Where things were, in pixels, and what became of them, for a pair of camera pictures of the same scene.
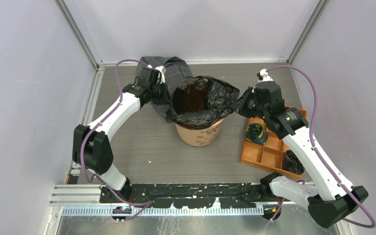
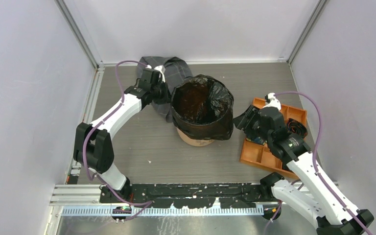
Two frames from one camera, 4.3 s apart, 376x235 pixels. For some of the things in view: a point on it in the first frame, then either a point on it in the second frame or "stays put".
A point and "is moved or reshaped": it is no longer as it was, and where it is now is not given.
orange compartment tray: (270, 155) stays put
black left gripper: (165, 100) stays put
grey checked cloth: (176, 72) stays put
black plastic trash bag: (200, 102) is moved or reshaped
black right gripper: (241, 107) -> (251, 112)
